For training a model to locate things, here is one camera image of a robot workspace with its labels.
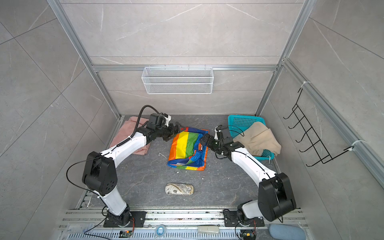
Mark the pink shorts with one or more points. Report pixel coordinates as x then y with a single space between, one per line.
125 131

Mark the aluminium mounting rail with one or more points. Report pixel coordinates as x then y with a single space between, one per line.
181 224

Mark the beige shorts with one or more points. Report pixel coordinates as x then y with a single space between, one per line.
258 138

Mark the right small circuit board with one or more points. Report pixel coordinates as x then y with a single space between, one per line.
247 235

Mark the teal plastic basket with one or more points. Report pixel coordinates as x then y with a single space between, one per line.
239 123

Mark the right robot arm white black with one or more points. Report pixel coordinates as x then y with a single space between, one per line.
275 194

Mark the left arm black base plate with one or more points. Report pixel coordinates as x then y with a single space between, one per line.
135 219

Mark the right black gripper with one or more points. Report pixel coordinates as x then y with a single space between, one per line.
205 136

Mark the white wire mesh shelf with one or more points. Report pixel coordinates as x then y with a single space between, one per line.
178 80

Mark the small green circuit board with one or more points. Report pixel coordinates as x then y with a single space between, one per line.
126 234

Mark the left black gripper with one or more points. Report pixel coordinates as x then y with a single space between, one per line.
174 132

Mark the black wire hook rack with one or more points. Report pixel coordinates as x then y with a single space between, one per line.
310 134

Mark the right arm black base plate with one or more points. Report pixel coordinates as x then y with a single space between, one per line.
231 220

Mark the white remote box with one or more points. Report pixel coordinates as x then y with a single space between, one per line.
209 229

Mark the blue grey cushion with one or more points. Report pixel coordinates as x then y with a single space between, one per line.
286 232

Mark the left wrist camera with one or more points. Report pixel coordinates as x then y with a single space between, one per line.
159 120

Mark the rainbow striped shorts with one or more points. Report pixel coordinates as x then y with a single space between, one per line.
187 152

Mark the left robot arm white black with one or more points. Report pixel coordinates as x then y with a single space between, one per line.
100 175

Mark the blue tape roll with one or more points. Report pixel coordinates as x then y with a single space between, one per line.
160 231

